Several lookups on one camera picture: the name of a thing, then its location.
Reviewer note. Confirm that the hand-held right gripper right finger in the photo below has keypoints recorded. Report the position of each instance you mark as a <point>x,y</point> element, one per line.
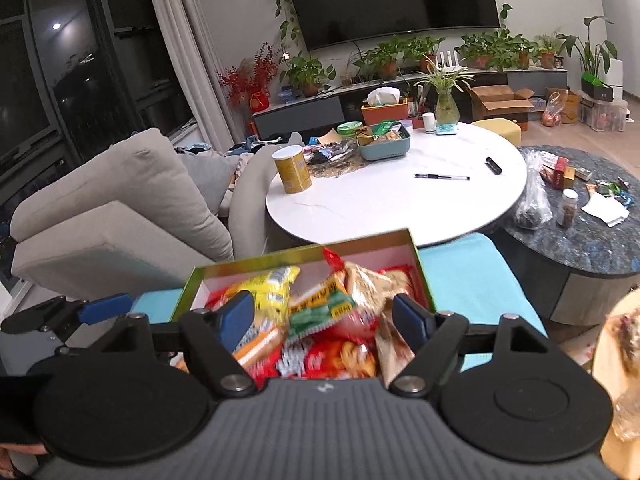
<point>410,322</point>

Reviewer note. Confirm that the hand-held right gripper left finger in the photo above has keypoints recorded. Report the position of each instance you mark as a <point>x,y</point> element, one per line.
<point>237,320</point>

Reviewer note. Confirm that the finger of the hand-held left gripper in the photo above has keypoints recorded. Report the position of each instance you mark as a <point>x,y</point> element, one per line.
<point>107,306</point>

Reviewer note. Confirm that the brown snack packet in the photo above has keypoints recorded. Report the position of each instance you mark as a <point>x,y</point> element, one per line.
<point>392,347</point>

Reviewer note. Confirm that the red yellow snack bag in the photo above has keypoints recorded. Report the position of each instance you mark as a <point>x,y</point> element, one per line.
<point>265,285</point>

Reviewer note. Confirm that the red rice cracker bag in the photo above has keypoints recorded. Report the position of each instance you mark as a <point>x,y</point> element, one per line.
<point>370,280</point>

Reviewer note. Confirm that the orange green snack packet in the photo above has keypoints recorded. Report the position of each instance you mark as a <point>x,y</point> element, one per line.
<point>320,310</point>

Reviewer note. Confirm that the red white snack packet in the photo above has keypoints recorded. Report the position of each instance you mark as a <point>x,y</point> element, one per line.
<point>315,362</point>

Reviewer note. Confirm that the green cardboard box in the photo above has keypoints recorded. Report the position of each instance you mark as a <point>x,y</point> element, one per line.
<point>300,255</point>

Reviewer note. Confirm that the person's left hand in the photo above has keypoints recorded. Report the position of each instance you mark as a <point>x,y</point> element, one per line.
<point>12,460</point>

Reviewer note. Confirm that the beige armchair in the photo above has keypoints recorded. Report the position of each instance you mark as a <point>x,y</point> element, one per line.
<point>125,200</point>

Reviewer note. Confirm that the white round table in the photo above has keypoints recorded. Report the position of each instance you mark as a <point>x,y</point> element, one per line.
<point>400,200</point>

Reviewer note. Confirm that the black pen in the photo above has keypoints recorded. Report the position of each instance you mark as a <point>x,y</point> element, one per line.
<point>442,177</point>

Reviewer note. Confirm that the yellow can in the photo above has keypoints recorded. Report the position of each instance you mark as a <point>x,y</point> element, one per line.
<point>292,170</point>

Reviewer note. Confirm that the pile of clothes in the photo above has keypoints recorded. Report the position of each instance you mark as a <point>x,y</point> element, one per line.
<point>240,150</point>

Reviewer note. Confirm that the teal basket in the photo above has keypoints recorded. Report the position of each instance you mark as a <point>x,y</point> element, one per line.
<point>385,147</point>

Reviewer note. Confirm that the black lighter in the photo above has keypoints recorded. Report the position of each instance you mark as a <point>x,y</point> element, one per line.
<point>493,165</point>

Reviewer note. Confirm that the dark marble round table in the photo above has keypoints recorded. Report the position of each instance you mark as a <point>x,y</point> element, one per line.
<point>575,255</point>

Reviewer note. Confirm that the pile of small packets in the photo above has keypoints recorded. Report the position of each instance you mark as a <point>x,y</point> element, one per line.
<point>330,154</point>

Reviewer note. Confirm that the glass jar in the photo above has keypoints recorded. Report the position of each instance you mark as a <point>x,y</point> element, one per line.
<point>567,210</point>

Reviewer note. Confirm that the small teal box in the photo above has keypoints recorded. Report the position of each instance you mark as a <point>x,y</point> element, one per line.
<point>447,129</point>

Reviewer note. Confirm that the small white cup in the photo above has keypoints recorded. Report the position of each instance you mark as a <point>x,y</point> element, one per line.
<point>429,122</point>

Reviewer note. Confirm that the green lidded bowl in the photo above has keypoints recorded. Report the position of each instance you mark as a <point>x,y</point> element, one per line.
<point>350,128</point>

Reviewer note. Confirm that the round wooden stool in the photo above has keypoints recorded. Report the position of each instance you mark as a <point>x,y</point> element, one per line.
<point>607,390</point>

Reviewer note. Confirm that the orange tissue box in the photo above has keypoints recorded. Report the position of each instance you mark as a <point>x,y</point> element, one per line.
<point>385,112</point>

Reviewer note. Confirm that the yellow cushion stool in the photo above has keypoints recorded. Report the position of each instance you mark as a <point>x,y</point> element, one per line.
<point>497,127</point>

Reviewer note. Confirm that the small red box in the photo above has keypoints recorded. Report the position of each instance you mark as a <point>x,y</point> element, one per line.
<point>555,165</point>

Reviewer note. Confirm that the glass vase with plant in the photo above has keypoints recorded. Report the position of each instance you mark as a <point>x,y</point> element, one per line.
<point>446,105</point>

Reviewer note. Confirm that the clear plastic bag with food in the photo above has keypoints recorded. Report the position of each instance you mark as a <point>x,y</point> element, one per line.
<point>631,330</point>

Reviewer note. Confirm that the white paper sheet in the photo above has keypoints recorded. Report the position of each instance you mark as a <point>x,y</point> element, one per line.
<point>607,207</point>

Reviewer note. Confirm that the open cardboard box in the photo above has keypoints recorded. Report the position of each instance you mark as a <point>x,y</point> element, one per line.
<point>500,105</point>

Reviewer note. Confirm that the red flower plant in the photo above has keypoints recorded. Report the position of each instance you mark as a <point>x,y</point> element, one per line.
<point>250,77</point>

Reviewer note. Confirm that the dark glass window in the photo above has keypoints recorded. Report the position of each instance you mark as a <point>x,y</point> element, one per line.
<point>100,60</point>

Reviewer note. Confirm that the orange plastic bag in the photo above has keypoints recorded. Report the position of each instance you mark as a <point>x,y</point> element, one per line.
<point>552,112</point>

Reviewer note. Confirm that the potted green plant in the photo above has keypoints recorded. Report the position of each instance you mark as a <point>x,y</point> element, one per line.
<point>480,50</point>
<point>547,52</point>
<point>425,50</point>
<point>520,50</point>
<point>305,72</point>
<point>385,57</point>

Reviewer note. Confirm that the small cardboard box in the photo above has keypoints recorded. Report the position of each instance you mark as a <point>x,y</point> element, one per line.
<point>572,107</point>

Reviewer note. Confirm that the white curtain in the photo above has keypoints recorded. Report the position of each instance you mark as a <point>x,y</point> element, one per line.
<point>190,35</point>

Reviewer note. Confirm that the clear storage boxes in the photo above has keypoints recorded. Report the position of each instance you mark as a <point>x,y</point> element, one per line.
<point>607,115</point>

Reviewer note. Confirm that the green black box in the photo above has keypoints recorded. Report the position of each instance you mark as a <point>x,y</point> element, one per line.
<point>595,89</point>

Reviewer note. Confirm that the black television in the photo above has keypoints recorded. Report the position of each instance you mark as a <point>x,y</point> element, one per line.
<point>395,0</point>

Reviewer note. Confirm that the white cabinet box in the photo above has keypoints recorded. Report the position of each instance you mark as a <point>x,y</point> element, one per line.
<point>617,75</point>

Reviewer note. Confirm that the tall broad-leaf plant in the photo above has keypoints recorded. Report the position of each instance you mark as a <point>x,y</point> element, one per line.
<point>592,50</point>

